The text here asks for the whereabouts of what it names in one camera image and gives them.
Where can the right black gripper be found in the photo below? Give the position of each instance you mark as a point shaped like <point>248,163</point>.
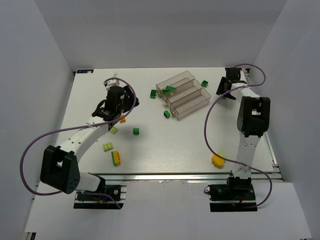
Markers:
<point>225,88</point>

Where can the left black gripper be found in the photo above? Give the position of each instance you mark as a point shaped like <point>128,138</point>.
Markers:
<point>128,99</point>

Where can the green lego upside-down rectangular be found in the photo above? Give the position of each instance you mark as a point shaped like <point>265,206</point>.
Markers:
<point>153,94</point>

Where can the green lego table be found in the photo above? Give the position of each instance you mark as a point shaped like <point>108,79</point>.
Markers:
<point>136,131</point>

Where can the green 2x4 lego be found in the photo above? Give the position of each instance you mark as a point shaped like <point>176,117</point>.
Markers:
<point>169,89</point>

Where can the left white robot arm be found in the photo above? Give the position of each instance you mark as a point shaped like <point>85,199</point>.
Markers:
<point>60,164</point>

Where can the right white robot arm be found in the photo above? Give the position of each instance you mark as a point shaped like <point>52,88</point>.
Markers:
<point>252,122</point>

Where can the orange lego brick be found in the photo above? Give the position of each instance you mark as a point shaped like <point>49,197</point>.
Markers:
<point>122,120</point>

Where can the light green small lego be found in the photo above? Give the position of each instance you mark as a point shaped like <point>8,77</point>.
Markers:
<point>113,130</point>

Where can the clear three-compartment container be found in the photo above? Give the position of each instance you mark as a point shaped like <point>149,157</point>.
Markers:
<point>189,96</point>

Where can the light green 2x3 lego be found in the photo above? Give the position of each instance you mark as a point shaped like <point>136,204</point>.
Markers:
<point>107,147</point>

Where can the yellow green stacked lego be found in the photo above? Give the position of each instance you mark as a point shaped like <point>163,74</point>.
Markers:
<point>116,160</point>

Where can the yellow round lego piece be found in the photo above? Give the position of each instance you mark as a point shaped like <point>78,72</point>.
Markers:
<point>218,160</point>

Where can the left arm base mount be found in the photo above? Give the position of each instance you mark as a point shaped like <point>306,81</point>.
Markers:
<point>112,197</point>

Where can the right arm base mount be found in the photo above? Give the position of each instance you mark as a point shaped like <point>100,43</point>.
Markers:
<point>236,195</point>

